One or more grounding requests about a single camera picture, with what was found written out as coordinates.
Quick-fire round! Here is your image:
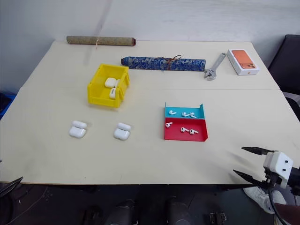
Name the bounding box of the brown rolled scroll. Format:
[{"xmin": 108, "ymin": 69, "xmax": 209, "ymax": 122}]
[{"xmin": 66, "ymin": 35, "xmax": 137, "ymax": 47}]

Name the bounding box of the white orange phone box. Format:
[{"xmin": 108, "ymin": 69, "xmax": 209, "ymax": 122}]
[{"xmin": 226, "ymin": 48, "xmax": 262, "ymax": 76}]

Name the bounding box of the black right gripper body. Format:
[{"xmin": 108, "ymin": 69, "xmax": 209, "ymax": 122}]
[{"xmin": 263, "ymin": 167, "xmax": 282, "ymax": 188}]

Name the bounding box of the red plastic tray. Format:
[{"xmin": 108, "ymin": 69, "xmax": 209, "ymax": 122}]
[{"xmin": 164, "ymin": 117, "xmax": 210, "ymax": 143}]

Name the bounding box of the blue patterned rolled scroll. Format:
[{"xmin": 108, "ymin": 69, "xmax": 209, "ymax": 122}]
[{"xmin": 120, "ymin": 55, "xmax": 207, "ymax": 73}]

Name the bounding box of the yellow plastic bin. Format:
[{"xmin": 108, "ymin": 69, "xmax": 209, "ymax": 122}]
[{"xmin": 87, "ymin": 63, "xmax": 131, "ymax": 108}]

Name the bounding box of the blue plastic tray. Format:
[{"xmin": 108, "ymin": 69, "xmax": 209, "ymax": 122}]
[{"xmin": 164, "ymin": 102, "xmax": 206, "ymax": 120}]

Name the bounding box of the silver adjustable wrench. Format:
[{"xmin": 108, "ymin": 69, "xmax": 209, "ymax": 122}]
[{"xmin": 203, "ymin": 52, "xmax": 227, "ymax": 81}]

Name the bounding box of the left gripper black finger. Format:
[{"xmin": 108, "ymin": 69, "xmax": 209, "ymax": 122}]
[{"xmin": 0, "ymin": 176, "xmax": 24, "ymax": 195}]

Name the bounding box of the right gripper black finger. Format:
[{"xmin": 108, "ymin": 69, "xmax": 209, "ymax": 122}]
[
  {"xmin": 241, "ymin": 146, "xmax": 274, "ymax": 156},
  {"xmin": 232, "ymin": 169, "xmax": 268, "ymax": 187}
]

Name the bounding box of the blue plastic bin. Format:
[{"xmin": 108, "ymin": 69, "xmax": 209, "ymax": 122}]
[{"xmin": 0, "ymin": 92, "xmax": 16, "ymax": 120}]

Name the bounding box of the dark chair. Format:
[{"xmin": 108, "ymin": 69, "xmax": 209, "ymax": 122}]
[{"xmin": 268, "ymin": 34, "xmax": 300, "ymax": 94}]

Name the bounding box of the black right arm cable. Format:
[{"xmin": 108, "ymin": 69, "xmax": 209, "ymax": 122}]
[{"xmin": 266, "ymin": 186, "xmax": 285, "ymax": 225}]

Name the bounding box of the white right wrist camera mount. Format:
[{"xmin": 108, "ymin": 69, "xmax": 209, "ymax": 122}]
[{"xmin": 262, "ymin": 151, "xmax": 294, "ymax": 189}]

